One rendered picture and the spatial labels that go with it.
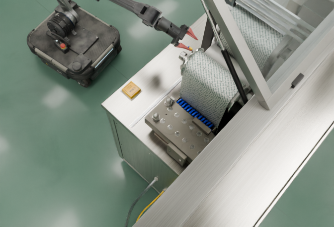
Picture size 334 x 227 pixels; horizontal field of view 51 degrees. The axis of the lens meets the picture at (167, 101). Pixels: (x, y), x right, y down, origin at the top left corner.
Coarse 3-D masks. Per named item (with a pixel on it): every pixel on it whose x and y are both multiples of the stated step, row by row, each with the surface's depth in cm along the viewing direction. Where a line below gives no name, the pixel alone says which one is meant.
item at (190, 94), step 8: (184, 80) 150; (184, 88) 156; (192, 88) 150; (184, 96) 162; (192, 96) 156; (200, 96) 150; (192, 104) 161; (200, 104) 155; (208, 104) 150; (200, 112) 161; (208, 112) 155; (216, 112) 149; (224, 112) 145; (216, 120) 155
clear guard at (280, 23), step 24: (240, 0) 85; (264, 0) 90; (288, 0) 94; (312, 0) 100; (240, 24) 86; (264, 24) 90; (288, 24) 95; (312, 24) 101; (264, 48) 91; (288, 48) 96; (264, 72) 92; (288, 72) 97
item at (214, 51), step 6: (210, 48) 153; (216, 48) 154; (210, 54) 152; (216, 54) 152; (216, 60) 151; (222, 60) 151; (234, 60) 152; (234, 66) 149; (240, 72) 148; (240, 78) 148
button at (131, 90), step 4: (128, 84) 179; (132, 84) 179; (124, 88) 178; (128, 88) 178; (132, 88) 178; (136, 88) 178; (140, 88) 178; (124, 92) 178; (128, 92) 177; (132, 92) 177; (136, 92) 177; (128, 96) 178; (132, 96) 176
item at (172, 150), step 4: (168, 144) 155; (172, 144) 155; (168, 148) 158; (172, 148) 155; (176, 148) 155; (168, 152) 163; (172, 152) 158; (176, 152) 154; (180, 152) 154; (172, 156) 163; (176, 156) 158; (180, 156) 153; (184, 156) 153; (176, 160) 162; (180, 160) 156; (184, 160) 155; (180, 164) 162
